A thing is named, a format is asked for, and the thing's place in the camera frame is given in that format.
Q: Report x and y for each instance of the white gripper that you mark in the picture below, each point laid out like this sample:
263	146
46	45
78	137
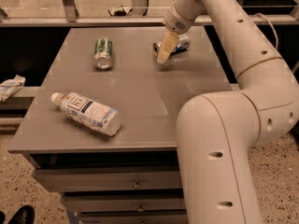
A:
173	22

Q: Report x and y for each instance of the crushed silver redbull can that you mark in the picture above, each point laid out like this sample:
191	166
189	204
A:
182	45

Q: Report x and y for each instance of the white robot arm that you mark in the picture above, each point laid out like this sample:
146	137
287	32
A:
216	130

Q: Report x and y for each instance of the green soda can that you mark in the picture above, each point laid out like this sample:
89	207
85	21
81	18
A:
103	53

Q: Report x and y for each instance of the grey drawer cabinet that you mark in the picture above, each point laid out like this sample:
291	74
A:
147	97

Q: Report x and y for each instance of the clear plastic tea bottle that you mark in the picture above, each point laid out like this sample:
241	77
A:
100	118

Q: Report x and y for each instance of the top grey drawer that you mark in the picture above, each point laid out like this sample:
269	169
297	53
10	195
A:
108	179

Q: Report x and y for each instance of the grey drawer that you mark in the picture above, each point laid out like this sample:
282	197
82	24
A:
119	203
147	217
108	179

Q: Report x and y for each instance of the middle grey drawer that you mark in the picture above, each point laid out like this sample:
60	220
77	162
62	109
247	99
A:
119	203

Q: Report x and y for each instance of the bottom grey drawer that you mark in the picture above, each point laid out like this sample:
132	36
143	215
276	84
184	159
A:
147	217

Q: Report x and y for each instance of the black leather shoe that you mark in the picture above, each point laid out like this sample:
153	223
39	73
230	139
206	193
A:
25	215

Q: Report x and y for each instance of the metal railing frame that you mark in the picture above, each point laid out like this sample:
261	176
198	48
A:
106	13

